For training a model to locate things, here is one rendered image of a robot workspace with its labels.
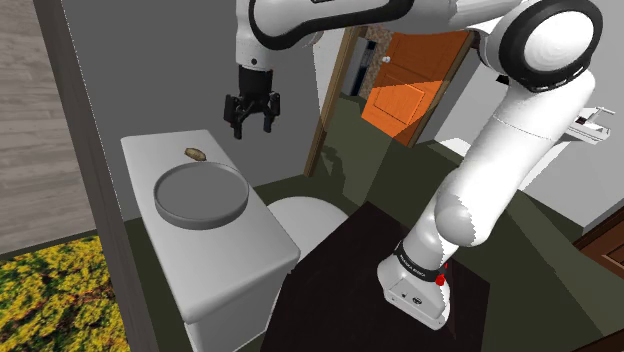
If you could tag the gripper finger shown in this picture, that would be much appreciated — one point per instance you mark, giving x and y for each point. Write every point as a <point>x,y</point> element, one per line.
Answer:
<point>235,117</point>
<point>271,113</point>

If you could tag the white toilet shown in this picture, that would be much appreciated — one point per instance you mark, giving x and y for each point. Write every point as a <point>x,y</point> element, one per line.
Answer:
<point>219,263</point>

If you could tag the orange wooden door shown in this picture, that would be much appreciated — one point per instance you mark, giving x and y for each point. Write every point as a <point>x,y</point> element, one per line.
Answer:
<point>407,88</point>

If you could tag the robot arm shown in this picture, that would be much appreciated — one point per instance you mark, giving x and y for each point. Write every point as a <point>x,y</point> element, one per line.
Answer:
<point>516,146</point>

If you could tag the grey round plate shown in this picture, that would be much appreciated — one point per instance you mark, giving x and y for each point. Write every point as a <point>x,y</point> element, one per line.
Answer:
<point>201,196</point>

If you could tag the brown wooden cabinet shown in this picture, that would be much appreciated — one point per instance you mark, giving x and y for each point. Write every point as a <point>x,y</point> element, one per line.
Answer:
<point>604,244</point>

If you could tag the small brown potato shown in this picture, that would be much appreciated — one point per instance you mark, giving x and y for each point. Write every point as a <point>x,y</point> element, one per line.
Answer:
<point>195,154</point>

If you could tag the dark robot stand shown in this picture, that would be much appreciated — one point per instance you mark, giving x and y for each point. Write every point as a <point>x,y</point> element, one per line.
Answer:
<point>341,292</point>

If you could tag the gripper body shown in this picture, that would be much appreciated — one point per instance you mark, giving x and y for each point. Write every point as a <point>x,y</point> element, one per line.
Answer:
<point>254,83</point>

